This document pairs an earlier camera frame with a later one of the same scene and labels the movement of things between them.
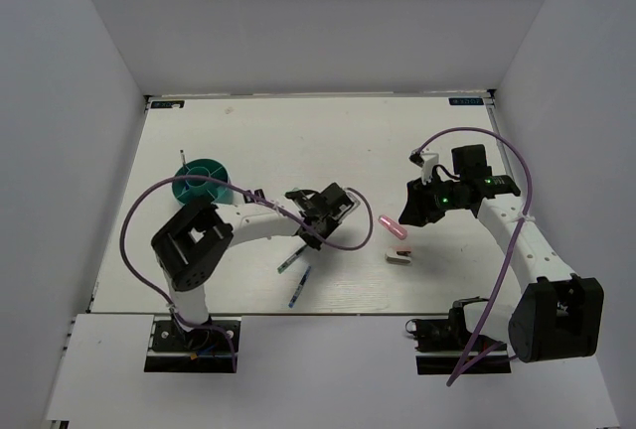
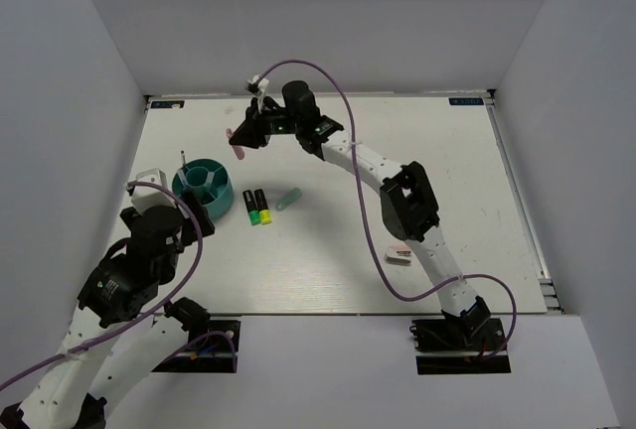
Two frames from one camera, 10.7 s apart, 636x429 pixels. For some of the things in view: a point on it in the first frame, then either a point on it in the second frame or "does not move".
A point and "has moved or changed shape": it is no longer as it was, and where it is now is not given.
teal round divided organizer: [185, 190] does not move
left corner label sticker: [168, 104] does not move
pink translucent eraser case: [397, 229] has moved or changed shape
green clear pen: [278, 268] to [182, 178]
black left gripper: [311, 239] to [206, 222]
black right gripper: [418, 207] to [252, 133]
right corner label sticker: [466, 101] does not move
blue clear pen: [293, 299] to [210, 178]
